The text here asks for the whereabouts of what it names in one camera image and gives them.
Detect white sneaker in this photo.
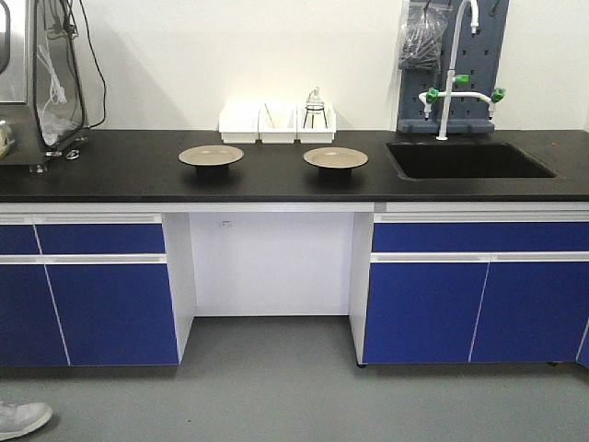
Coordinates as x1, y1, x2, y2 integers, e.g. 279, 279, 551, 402
1, 401, 53, 441

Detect plastic bag of pegs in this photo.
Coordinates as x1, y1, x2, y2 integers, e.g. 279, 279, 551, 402
398, 1, 452, 72

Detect left white bin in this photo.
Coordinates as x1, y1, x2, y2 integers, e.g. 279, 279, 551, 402
218, 102, 260, 144

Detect beige plate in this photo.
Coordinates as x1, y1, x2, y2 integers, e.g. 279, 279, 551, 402
303, 146, 369, 179
179, 145, 244, 176

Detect black lab sink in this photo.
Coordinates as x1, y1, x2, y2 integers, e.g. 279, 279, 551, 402
387, 142, 557, 180

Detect blue cabinet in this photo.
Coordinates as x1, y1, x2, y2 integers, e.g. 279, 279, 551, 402
354, 214, 588, 366
1, 215, 180, 366

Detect black wire tripod stand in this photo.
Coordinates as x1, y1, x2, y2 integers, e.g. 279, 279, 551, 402
302, 106, 328, 130

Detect white gooseneck lab faucet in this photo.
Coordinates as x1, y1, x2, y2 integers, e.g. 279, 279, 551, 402
418, 0, 506, 141

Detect blue left cabinet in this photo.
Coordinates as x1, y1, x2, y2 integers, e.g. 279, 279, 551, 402
1, 215, 180, 366

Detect black power cable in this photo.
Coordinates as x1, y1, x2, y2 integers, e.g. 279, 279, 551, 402
78, 0, 108, 130

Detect middle white bin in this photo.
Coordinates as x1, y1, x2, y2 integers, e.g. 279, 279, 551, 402
258, 102, 296, 144

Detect white bin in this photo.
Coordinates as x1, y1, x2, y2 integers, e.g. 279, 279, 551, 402
218, 102, 260, 144
296, 102, 337, 144
258, 102, 296, 144

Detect glass alcohol lamp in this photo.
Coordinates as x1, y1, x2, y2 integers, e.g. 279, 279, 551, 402
306, 87, 325, 112

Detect grey pegboard drying rack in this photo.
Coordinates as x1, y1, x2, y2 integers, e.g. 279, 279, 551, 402
397, 1, 509, 134

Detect right white bin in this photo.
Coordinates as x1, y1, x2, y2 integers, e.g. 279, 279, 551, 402
296, 102, 337, 144

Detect blue right cabinet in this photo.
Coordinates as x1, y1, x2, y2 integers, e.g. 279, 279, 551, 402
354, 214, 588, 366

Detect stainless steel glove box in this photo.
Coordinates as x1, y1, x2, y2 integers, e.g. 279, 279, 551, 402
1, 0, 88, 173

